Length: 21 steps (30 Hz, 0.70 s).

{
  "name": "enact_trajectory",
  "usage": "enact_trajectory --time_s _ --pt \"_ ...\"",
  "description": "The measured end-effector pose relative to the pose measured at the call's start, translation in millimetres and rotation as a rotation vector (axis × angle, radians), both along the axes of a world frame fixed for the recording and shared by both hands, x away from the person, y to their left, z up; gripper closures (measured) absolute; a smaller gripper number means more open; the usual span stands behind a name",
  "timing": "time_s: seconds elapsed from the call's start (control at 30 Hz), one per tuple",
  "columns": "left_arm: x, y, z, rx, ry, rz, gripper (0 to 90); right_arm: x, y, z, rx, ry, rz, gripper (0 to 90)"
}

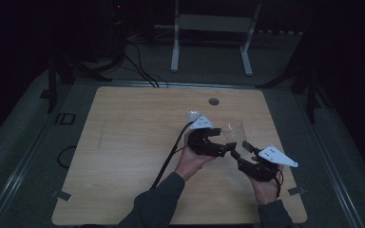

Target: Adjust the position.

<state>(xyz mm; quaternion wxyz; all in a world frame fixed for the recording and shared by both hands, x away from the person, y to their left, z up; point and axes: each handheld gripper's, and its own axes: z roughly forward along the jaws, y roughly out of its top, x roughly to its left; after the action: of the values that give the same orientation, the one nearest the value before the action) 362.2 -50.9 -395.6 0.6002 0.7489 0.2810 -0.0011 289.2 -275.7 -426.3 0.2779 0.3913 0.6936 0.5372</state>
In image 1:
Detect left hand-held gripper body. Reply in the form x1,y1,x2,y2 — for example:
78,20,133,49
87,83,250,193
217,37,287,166
186,115,230,159

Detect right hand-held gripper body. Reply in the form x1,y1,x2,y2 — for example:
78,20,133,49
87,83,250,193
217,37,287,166
237,144,299,183

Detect single clear plastic cup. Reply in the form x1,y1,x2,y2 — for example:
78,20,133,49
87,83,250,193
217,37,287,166
220,120,249,157

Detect person's left hand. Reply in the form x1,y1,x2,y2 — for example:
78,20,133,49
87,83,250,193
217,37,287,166
174,130,217,182

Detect person's right hand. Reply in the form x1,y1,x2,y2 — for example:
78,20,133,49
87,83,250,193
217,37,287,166
247,155,285,206

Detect grey tape piece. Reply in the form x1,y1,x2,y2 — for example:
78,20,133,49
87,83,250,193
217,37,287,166
287,186,307,197
50,189,73,203

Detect black tripod stand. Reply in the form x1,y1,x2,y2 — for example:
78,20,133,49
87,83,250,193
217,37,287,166
46,58,112,114
255,32,324,124

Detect white metal stand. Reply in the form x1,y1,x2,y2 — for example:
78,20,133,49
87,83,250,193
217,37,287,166
170,0,263,77

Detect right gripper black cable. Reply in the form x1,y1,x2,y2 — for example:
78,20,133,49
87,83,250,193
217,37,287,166
273,175,285,200

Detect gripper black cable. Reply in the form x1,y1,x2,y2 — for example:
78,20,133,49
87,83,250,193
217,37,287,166
149,121,196,191
273,175,285,200

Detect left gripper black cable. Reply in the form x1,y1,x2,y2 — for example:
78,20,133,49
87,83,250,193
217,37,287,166
149,121,196,191

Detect black floor cables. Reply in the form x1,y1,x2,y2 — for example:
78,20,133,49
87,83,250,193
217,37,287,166
124,40,169,88

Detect black cable loop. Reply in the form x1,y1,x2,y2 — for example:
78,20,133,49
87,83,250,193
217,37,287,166
56,144,79,170

